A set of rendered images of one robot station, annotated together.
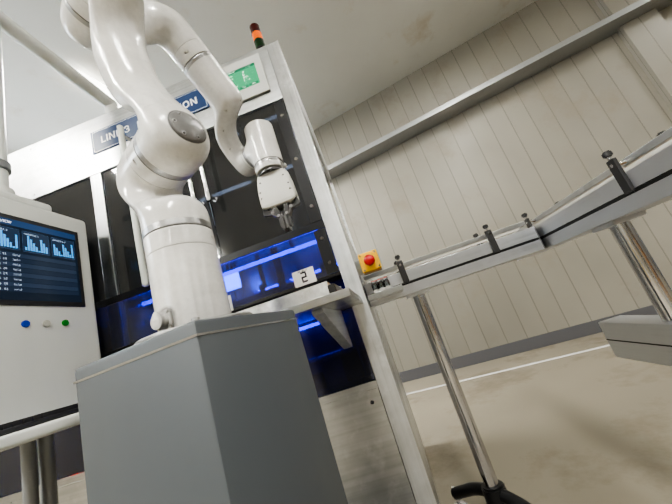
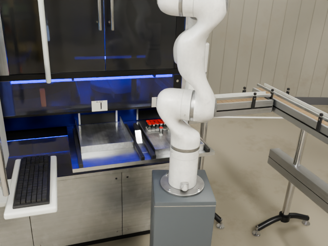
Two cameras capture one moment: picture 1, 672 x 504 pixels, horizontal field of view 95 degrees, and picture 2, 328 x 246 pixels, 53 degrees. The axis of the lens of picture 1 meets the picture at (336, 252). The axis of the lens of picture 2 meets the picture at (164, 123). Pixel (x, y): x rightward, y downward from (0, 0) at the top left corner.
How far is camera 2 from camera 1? 133 cm
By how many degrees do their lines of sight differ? 44
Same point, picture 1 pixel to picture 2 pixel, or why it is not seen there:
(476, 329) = not seen: hidden behind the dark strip
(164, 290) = (187, 176)
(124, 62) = (200, 65)
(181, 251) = (195, 161)
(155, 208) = (192, 143)
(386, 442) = not seen: hidden behind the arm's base
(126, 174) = (174, 114)
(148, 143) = (201, 117)
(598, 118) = not seen: outside the picture
